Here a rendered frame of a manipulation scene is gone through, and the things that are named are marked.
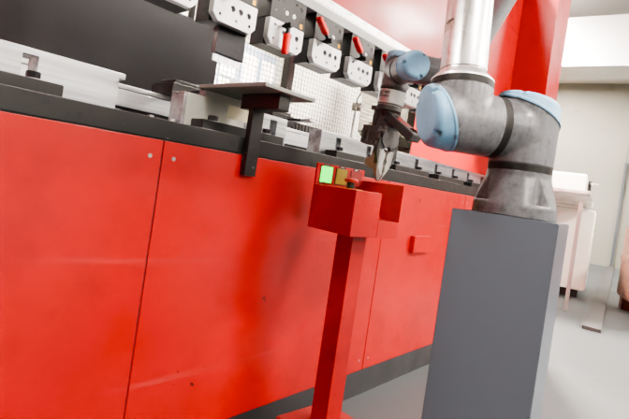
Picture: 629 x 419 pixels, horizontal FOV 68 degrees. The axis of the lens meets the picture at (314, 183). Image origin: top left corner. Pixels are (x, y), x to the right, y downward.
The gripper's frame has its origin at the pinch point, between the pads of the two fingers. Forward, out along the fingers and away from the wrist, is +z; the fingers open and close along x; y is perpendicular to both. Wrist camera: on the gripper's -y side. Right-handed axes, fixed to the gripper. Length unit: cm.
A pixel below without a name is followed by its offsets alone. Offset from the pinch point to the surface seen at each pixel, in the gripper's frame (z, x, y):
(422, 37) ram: -62, -66, 46
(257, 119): -8.5, 32.1, 18.2
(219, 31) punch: -31, 38, 36
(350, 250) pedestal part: 20.9, 8.1, -1.9
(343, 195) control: 6.5, 15.2, -1.9
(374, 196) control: 5.2, 7.5, -5.7
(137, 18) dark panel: -36, 42, 87
